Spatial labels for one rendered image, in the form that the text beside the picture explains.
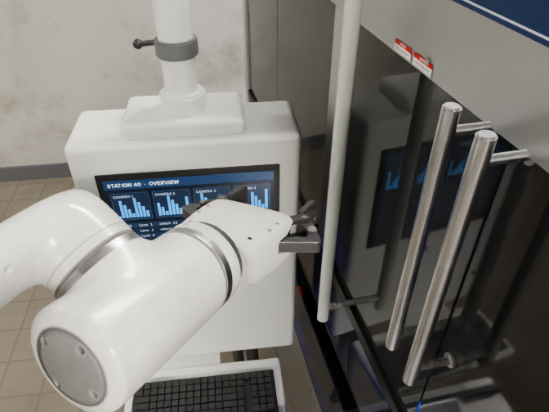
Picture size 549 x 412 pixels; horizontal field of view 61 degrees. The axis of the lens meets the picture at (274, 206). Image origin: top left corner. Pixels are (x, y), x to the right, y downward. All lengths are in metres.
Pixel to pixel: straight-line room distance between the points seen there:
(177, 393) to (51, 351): 1.09
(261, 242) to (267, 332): 1.01
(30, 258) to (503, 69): 0.46
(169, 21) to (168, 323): 0.71
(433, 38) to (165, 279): 0.45
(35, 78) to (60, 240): 3.29
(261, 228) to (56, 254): 0.19
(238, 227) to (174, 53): 0.58
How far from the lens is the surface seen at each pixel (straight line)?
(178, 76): 1.00
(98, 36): 3.43
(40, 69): 3.61
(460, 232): 0.52
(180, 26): 0.97
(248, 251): 0.43
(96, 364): 0.33
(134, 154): 1.03
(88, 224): 0.37
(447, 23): 0.62
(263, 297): 1.32
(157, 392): 1.44
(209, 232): 0.41
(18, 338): 2.87
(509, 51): 0.53
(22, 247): 0.36
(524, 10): 0.51
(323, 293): 1.02
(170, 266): 0.37
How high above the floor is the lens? 2.04
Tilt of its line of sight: 38 degrees down
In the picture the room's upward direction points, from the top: straight up
